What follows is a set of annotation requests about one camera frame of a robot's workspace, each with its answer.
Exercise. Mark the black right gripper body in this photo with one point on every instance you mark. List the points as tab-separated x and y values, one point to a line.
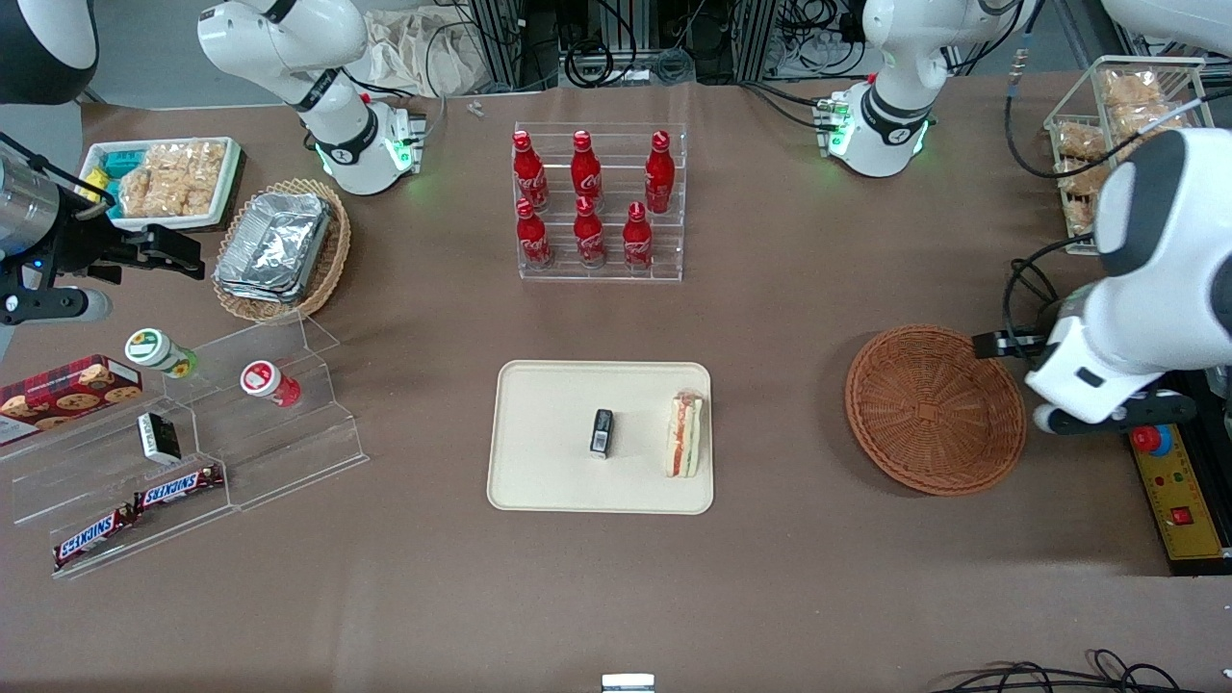
79	246

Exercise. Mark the triangular sandwich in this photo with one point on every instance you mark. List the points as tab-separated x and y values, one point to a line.
684	438

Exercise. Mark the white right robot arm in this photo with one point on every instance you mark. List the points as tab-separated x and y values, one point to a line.
289	38

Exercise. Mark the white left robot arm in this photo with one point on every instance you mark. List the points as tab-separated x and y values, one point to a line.
1174	289

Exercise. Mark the round brown wicker basket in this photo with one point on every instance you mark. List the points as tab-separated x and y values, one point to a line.
934	414

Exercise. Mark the white rectangular snack tray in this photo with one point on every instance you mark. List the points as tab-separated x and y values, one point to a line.
231	164

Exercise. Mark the oval light wicker basket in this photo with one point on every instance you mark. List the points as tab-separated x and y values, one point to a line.
332	260

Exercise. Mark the beige plastic tray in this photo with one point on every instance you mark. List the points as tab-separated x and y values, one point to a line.
549	462

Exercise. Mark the clear rice cracker packets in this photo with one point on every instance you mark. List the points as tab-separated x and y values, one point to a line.
173	178

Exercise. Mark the yellow snack packet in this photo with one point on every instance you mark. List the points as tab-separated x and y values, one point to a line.
94	185

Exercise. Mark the green lidded cup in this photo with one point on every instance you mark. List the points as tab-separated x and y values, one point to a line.
154	349

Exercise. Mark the teal snack packet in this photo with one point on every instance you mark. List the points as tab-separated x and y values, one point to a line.
120	164

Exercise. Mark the stacked aluminium foil trays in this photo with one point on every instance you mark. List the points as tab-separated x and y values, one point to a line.
274	245

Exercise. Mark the red lidded cup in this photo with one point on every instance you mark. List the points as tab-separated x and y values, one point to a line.
265	380

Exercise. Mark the red cookie box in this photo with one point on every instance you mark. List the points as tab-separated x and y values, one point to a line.
67	390

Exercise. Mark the small black white box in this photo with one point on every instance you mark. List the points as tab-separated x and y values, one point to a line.
159	438

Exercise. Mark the clear acrylic stepped shelf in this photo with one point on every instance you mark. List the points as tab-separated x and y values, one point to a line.
289	452
96	481

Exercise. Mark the yellow emergency stop control box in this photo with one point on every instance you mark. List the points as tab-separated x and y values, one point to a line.
1179	515

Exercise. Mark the Snickers chocolate bar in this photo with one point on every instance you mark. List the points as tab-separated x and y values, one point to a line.
94	536
178	488

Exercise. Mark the beige cloth bag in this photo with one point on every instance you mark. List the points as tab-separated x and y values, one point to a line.
414	53

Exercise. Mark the red cola bottle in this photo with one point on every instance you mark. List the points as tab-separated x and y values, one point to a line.
636	243
526	173
659	173
585	171
532	241
588	239

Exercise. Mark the clear acrylic bottle rack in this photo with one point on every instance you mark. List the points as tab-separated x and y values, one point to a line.
616	269

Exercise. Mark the small white edge object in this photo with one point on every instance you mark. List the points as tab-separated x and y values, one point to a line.
628	684

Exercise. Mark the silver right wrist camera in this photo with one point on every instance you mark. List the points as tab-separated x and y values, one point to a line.
58	306

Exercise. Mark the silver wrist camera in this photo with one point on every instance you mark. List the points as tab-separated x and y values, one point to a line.
58	306
1047	419

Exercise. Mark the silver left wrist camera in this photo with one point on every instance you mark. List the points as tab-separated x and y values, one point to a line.
1047	419

